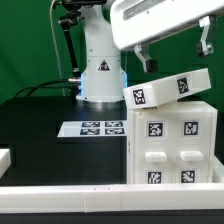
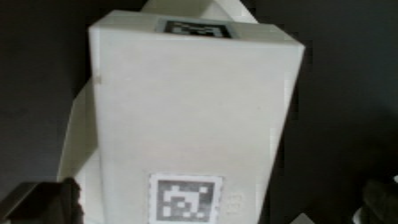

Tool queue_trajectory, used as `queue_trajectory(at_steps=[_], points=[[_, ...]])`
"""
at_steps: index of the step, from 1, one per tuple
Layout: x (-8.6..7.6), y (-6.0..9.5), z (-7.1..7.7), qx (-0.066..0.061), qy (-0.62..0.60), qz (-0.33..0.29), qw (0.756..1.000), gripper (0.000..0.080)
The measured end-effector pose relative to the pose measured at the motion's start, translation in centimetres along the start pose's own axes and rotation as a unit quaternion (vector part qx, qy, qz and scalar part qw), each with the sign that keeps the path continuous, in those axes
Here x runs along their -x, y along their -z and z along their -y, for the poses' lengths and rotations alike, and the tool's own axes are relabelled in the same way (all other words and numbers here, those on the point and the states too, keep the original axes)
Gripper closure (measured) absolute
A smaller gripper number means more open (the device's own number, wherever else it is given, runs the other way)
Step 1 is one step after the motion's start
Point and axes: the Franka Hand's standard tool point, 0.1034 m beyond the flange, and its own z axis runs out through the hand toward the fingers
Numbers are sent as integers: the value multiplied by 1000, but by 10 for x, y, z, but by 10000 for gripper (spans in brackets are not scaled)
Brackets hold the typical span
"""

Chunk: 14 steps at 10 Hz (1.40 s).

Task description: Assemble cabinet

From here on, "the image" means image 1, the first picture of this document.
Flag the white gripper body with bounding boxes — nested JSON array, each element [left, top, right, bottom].
[[110, 0, 224, 50]]

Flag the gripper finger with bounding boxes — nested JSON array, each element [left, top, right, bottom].
[[197, 15, 216, 57], [134, 44, 158, 73]]

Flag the white cube block with tag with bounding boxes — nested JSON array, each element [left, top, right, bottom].
[[123, 68, 211, 109]]

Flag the white cabinet body box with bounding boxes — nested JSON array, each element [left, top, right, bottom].
[[127, 101, 218, 184]]

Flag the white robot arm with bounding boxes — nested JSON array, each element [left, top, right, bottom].
[[80, 0, 224, 103]]

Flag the white left fence piece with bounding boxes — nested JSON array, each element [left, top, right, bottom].
[[0, 149, 11, 178]]

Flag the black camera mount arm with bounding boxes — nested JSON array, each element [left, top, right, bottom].
[[54, 0, 101, 81]]

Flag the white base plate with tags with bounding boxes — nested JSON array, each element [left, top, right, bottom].
[[58, 120, 127, 138]]

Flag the black cables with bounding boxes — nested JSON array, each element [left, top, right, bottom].
[[13, 78, 83, 98]]

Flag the white front fence rail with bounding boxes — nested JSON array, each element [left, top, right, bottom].
[[0, 183, 224, 214]]

